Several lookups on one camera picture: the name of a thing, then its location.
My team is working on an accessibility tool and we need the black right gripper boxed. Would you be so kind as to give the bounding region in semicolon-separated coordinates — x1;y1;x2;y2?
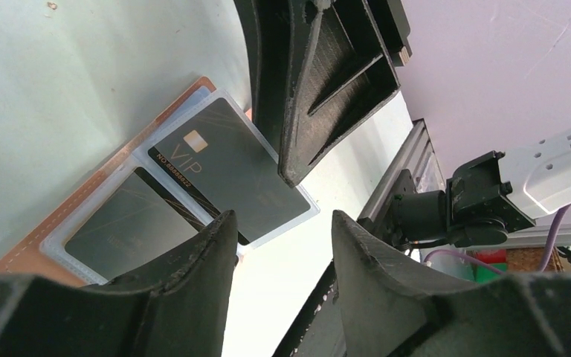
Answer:
234;0;413;187

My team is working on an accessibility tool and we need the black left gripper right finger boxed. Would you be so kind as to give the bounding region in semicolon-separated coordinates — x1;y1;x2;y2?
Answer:
332;210;571;356

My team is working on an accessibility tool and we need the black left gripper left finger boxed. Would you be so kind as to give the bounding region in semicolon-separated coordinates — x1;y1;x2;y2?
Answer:
0;210;238;356

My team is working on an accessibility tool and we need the black VIP card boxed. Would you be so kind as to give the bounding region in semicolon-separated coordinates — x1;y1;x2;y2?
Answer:
147;94;320;247

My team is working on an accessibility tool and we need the pink leather card holder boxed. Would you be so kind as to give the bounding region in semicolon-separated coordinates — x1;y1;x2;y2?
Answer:
0;76;321;289

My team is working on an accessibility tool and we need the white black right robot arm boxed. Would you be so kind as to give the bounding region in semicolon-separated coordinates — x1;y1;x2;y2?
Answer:
235;1;571;251

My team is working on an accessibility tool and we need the black card in holder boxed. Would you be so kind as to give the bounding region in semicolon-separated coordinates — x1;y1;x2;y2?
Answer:
65;167;204;280

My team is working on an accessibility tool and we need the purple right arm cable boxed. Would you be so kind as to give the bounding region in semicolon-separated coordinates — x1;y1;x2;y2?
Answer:
423;203;571;276

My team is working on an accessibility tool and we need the aluminium frame rail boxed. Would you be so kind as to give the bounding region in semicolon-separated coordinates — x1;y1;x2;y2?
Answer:
357;119;445;231

